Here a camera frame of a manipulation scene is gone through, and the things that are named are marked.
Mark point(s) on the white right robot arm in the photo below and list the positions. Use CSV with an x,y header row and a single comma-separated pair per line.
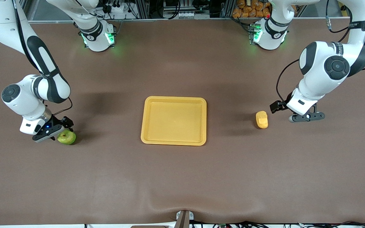
x,y
21,98

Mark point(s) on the pile of orange food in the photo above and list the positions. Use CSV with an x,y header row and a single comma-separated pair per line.
x,y
249,11

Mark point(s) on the aluminium table frame rail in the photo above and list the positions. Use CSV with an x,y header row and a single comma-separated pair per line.
x,y
169,20

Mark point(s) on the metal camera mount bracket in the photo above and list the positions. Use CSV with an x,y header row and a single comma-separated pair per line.
x,y
184,220

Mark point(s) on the yellow potato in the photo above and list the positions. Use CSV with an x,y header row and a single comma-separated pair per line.
x,y
261,120

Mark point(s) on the white power strip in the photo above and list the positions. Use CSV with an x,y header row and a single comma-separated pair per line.
x,y
119,8

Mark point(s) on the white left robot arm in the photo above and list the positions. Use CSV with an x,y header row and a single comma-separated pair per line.
x,y
318,72

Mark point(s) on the green apple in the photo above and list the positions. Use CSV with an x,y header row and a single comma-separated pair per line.
x,y
67,138

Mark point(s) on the grey electronic device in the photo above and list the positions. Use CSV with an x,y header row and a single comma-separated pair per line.
x,y
185,14

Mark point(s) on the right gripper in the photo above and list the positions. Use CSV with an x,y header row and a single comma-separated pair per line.
x,y
57,121

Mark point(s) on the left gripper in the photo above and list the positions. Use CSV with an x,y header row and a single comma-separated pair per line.
x,y
277,106

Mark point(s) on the yellow plastic tray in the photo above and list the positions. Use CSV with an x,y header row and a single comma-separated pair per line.
x,y
173,122

